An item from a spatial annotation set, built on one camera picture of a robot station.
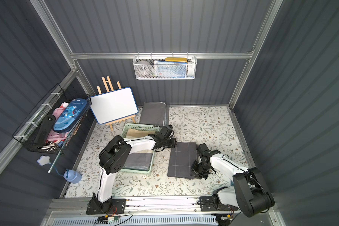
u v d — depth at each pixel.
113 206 0.73
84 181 0.82
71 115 0.67
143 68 0.84
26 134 0.60
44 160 0.65
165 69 0.86
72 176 0.77
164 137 0.78
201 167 0.73
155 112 1.16
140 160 0.87
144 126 1.06
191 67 0.85
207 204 0.74
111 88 0.93
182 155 0.91
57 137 0.66
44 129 0.64
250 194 0.42
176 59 0.89
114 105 1.01
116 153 0.57
